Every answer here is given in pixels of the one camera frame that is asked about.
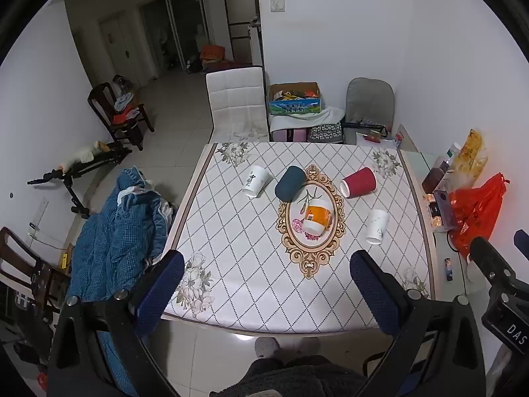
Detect orange box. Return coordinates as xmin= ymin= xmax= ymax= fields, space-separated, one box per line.
xmin=200 ymin=45 xmax=226 ymax=62

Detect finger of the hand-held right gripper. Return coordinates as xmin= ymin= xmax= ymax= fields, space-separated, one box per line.
xmin=513 ymin=229 xmax=529 ymax=258
xmin=470 ymin=236 xmax=517 ymax=288

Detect clear plastic bottle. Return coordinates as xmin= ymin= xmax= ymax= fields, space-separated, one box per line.
xmin=446 ymin=142 xmax=462 ymax=170

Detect red cup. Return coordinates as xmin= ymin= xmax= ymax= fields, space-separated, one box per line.
xmin=340 ymin=167 xmax=377 ymax=198

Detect black and white patterned bag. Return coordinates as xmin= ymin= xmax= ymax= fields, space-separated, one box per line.
xmin=307 ymin=123 xmax=344 ymax=144

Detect dark wooden chair with clothes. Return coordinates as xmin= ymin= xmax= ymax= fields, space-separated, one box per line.
xmin=88 ymin=82 xmax=156 ymax=152

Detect white papers with red item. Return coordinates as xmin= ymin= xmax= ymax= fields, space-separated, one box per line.
xmin=354 ymin=131 xmax=398 ymax=148

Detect pink bag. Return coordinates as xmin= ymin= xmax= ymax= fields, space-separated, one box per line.
xmin=272 ymin=128 xmax=309 ymax=142

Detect pile of clothes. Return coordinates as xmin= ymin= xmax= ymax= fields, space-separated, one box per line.
xmin=112 ymin=75 xmax=140 ymax=125

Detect yellow snack bag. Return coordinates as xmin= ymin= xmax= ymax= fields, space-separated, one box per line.
xmin=456 ymin=129 xmax=489 ymax=181

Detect black folding stand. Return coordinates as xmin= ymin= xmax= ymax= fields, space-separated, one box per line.
xmin=27 ymin=141 xmax=134 ymax=220

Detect purple box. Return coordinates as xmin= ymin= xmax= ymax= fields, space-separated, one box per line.
xmin=431 ymin=190 xmax=460 ymax=233

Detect dark blue cup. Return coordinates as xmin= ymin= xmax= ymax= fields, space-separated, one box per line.
xmin=275 ymin=165 xmax=307 ymax=202

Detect cardboard box with blue print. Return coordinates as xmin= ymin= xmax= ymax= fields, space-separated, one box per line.
xmin=268 ymin=82 xmax=323 ymax=115

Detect tall cabinet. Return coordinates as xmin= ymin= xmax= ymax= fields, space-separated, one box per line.
xmin=223 ymin=0 xmax=262 ymax=67

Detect floral diamond pattern tablecloth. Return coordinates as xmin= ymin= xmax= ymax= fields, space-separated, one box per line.
xmin=161 ymin=141 xmax=434 ymax=333

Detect orange and white cup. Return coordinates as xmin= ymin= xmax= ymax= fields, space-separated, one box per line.
xmin=303 ymin=198 xmax=334 ymax=238

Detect grey cushioned chair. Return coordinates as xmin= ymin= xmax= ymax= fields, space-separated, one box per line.
xmin=344 ymin=78 xmax=395 ymax=145

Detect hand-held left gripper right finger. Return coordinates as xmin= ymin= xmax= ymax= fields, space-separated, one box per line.
xmin=350 ymin=250 xmax=487 ymax=397

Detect red plastic bag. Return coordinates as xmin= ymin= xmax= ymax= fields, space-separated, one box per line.
xmin=448 ymin=173 xmax=510 ymax=258

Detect brown jar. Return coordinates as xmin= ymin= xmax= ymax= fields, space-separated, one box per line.
xmin=422 ymin=161 xmax=451 ymax=195

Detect white cloth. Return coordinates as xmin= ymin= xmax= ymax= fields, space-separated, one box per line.
xmin=269 ymin=107 xmax=346 ymax=132

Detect white padded chair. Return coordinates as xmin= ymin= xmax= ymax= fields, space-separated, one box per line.
xmin=205 ymin=66 xmax=270 ymax=144

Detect white cup with faint print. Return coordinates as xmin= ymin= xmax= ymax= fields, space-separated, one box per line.
xmin=366 ymin=209 xmax=389 ymax=244

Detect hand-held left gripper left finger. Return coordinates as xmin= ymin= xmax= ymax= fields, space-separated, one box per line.
xmin=49 ymin=250 xmax=185 ymax=397

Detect blue quilted jacket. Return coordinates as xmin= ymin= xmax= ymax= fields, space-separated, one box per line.
xmin=66 ymin=166 xmax=175 ymax=397

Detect grey slipper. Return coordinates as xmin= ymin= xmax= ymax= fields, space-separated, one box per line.
xmin=255 ymin=337 xmax=281 ymax=359
xmin=297 ymin=336 xmax=321 ymax=356

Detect person's dark trousers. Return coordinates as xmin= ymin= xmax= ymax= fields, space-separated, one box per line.
xmin=218 ymin=355 xmax=369 ymax=397

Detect white cup with black print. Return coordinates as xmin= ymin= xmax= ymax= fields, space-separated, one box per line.
xmin=242 ymin=165 xmax=272 ymax=198

